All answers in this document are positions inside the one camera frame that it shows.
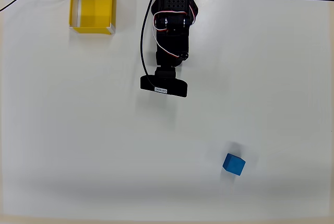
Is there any blue cube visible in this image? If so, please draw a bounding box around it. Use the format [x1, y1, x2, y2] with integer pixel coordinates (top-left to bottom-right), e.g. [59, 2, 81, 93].
[222, 152, 246, 177]

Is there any yellow open box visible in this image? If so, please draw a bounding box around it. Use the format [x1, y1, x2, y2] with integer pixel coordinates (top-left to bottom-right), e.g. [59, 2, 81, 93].
[68, 0, 117, 36]

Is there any black webcam with white label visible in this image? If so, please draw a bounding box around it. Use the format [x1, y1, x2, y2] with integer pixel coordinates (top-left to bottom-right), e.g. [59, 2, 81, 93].
[139, 74, 188, 98]

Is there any red white servo wire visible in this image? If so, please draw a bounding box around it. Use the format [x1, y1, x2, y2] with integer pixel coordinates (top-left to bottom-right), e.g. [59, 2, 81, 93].
[152, 10, 197, 61]

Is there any black webcam cable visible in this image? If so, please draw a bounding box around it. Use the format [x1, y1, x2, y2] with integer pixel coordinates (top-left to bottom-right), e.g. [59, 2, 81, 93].
[140, 0, 158, 90]

